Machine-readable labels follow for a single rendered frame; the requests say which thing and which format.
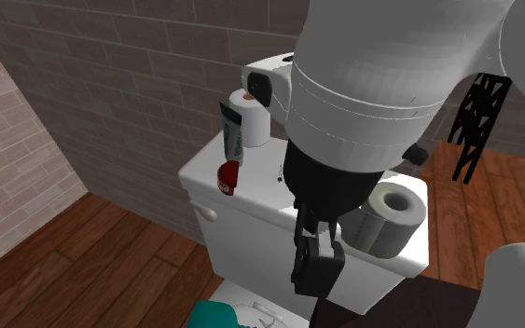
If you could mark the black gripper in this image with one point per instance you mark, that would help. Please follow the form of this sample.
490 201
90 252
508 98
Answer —
330 181

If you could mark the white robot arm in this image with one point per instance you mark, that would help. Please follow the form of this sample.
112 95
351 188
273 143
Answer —
362 82

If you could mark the dark robot stand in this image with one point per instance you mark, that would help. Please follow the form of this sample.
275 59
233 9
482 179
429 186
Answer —
394 304

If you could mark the lying white toilet paper roll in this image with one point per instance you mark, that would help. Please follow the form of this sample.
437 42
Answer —
391 218

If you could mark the teal cloth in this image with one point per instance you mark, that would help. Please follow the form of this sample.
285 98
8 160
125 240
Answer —
214 315

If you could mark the toothpaste tube with red cap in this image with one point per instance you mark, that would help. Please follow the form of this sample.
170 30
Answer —
234 136

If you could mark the upright white toilet paper roll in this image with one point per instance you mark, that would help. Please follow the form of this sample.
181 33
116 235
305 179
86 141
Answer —
255 120

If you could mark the black metal rack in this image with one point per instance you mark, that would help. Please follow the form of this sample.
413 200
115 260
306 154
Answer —
475 122

